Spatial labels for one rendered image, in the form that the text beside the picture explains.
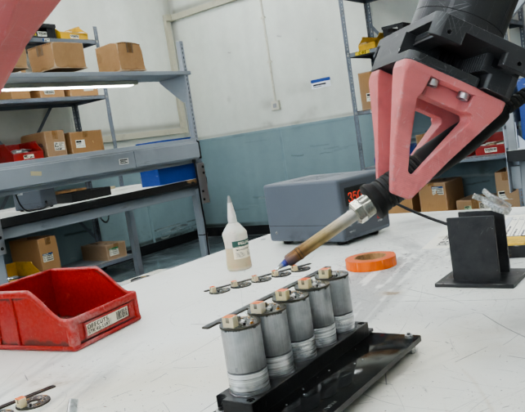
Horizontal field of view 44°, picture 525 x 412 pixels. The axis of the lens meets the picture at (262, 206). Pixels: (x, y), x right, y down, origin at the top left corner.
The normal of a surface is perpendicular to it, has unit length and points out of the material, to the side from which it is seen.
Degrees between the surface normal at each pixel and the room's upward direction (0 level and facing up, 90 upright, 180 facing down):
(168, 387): 0
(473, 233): 90
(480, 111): 108
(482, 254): 90
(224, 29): 90
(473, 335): 0
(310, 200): 90
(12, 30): 146
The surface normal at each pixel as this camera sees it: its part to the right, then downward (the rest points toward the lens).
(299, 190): -0.71, 0.18
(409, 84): 0.02, 0.40
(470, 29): 0.16, 0.08
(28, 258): -0.52, 0.18
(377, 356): -0.15, -0.98
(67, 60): 0.82, -0.07
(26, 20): 0.52, 0.79
